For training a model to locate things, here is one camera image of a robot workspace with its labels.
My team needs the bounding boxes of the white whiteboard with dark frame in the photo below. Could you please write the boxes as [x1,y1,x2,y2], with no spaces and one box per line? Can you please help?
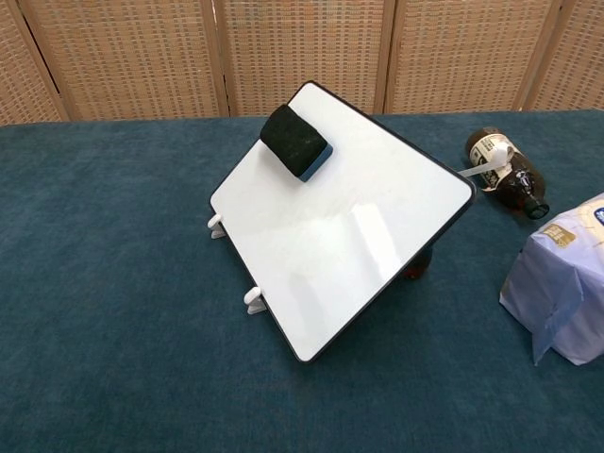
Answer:
[209,80,477,364]

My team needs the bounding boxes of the black and blue eraser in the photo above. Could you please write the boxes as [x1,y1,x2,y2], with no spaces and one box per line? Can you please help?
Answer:
[259,104,335,183]

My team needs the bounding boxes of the woven rattan folding screen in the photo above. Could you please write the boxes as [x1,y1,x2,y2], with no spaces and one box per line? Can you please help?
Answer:
[0,0,604,126]

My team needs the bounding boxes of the light blue tissue paper pack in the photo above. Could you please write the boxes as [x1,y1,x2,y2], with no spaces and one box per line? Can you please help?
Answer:
[498,192,604,368]

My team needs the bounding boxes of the small red brown object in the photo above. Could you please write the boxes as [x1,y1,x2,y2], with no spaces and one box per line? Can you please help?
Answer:
[403,248,433,281]

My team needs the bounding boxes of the brown glass bottle with label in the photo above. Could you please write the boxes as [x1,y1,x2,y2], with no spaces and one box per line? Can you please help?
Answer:
[465,126,551,220]

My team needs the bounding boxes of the teal carpet table cover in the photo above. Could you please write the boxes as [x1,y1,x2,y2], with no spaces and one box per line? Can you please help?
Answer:
[0,109,604,453]

